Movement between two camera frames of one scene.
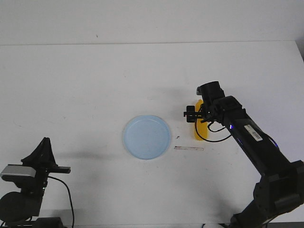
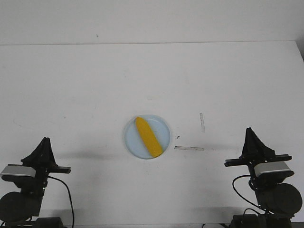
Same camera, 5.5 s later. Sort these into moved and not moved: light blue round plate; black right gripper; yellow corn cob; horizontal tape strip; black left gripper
Moved: yellow corn cob; black right gripper
Not moved: black left gripper; light blue round plate; horizontal tape strip
